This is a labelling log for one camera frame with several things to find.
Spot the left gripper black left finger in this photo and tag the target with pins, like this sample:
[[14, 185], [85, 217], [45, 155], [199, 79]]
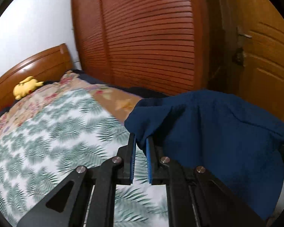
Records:
[[86, 197]]

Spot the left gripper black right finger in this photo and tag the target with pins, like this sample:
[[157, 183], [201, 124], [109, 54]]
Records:
[[195, 197]]

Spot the navy blue suit jacket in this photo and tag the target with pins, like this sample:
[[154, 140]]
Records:
[[240, 143]]

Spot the palm leaf print bedsheet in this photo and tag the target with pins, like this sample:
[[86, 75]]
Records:
[[73, 130]]

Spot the yellow plush toy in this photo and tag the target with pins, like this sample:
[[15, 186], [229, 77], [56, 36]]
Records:
[[26, 87]]

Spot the wooden headboard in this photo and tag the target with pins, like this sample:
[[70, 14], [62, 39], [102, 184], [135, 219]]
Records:
[[50, 64]]

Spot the wooden louvered wardrobe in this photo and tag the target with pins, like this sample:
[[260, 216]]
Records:
[[170, 46]]

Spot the wooden door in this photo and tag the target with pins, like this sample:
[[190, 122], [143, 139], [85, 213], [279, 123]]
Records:
[[256, 65]]

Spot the metal door handle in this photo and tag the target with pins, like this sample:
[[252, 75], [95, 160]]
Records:
[[241, 35]]

